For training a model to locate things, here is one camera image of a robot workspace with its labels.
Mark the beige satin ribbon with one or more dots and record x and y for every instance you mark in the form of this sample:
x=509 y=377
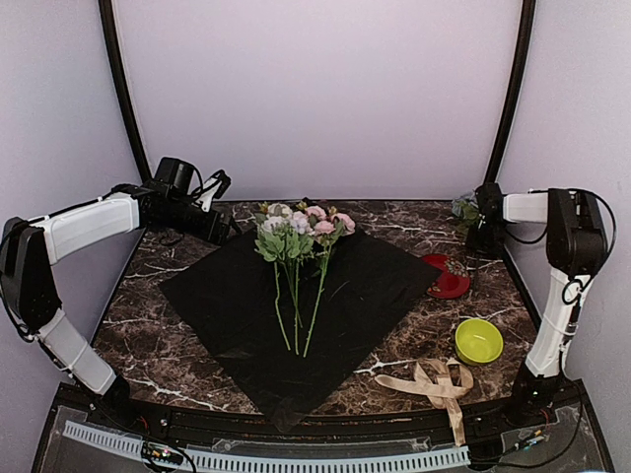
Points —
x=452 y=381

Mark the white pink flower bunch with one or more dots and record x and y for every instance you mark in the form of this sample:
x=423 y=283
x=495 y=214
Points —
x=284 y=239

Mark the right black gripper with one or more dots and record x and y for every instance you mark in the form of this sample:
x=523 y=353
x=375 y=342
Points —
x=474 y=247

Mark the left black frame post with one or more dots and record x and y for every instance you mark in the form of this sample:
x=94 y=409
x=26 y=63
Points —
x=121 y=87

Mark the lime green bowl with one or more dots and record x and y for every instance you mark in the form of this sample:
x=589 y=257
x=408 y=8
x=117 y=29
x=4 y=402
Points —
x=478 y=342

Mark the pink rose stem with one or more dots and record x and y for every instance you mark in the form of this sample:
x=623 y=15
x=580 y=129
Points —
x=330 y=226

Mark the grey slotted cable duct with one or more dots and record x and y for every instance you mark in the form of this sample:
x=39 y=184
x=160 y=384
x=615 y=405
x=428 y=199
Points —
x=227 y=455

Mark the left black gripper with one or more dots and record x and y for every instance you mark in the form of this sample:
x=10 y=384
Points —
x=221 y=228

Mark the black front table rail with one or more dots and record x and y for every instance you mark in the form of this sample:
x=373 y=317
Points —
x=196 y=424

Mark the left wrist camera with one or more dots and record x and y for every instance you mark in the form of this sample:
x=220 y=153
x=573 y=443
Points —
x=213 y=188

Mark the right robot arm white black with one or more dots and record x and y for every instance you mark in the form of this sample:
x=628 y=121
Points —
x=577 y=247

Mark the red floral plate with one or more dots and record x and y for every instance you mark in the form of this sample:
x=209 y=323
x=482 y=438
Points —
x=454 y=280

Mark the black frame post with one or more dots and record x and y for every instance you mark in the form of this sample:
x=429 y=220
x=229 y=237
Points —
x=513 y=92
x=121 y=87

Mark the black wrapping paper sheet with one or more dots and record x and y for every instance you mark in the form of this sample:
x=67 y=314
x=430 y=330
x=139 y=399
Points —
x=287 y=357

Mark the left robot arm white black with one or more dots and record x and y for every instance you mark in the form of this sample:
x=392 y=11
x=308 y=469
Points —
x=176 y=197

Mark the blue hydrangea flower stem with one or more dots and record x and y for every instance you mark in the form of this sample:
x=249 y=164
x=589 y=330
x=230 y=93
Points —
x=465 y=209

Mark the right black frame post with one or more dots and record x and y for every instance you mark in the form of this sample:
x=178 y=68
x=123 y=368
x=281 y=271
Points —
x=513 y=92

